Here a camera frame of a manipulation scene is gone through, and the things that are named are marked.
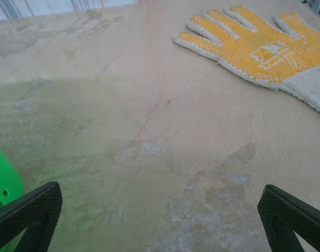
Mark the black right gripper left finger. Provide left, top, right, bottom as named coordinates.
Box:
left=0, top=181, right=63, bottom=252

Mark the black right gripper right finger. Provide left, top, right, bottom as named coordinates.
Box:
left=257, top=184, right=320, bottom=252

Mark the green plastic basket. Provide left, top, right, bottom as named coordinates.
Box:
left=0, top=80, right=25, bottom=252

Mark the yellow dotted work glove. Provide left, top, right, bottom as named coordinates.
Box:
left=172, top=5, right=320, bottom=118

